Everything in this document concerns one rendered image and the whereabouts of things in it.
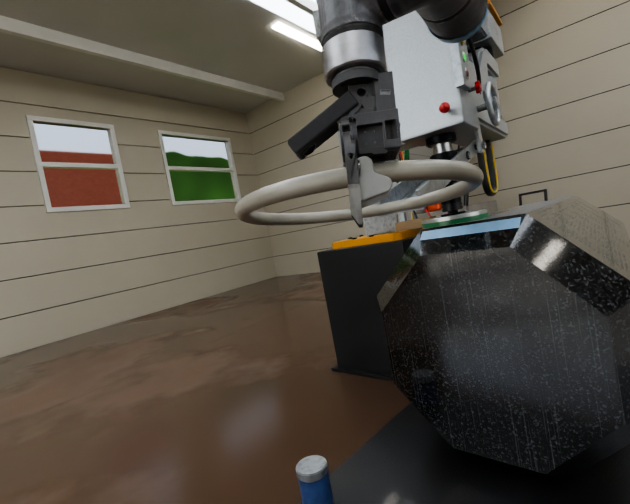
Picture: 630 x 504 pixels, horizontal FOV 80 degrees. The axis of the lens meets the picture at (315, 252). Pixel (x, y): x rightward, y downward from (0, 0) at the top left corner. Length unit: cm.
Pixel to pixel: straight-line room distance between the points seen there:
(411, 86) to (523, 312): 77
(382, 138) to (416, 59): 85
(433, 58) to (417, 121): 19
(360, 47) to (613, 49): 619
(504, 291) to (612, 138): 543
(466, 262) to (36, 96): 685
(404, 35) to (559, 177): 527
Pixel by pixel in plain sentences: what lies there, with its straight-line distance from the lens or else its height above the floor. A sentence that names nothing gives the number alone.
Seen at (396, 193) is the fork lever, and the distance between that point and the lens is 109.
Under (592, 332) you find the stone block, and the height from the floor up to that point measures 49.
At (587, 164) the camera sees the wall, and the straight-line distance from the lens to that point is 648.
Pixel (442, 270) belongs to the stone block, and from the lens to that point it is 122.
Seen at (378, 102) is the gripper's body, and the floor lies 102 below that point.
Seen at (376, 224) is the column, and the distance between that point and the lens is 222.
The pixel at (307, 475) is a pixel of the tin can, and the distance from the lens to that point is 131.
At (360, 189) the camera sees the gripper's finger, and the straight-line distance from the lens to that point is 51.
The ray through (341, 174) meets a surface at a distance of 54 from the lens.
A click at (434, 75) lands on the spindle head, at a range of 134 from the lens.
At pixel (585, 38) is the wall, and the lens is 674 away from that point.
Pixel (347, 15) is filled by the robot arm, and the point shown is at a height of 113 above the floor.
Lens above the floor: 85
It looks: 3 degrees down
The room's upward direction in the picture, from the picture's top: 10 degrees counter-clockwise
